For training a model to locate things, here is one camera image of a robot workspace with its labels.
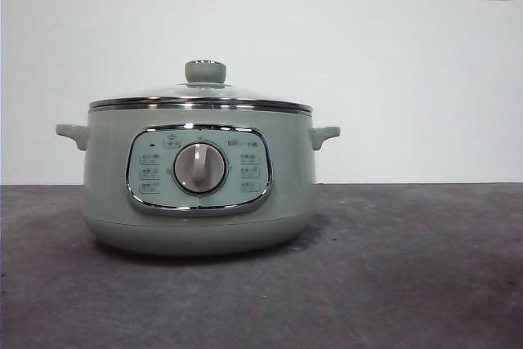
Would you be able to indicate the glass lid with green knob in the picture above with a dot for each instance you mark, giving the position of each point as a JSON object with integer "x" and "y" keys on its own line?
{"x": 204, "y": 72}

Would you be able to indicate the pale green electric cooking pot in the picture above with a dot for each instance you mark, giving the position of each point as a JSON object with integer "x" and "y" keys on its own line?
{"x": 110, "y": 185}

